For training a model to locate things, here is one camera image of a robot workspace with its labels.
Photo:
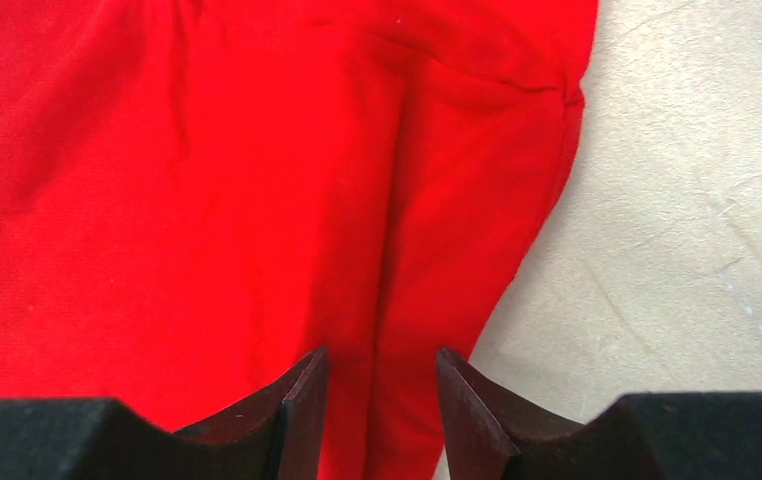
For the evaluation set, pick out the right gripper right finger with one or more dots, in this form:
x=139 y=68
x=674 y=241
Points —
x=492 y=433

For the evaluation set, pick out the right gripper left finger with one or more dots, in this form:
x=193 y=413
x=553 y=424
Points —
x=275 y=433

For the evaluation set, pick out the red t-shirt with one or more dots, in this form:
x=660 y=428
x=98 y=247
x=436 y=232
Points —
x=194 y=194

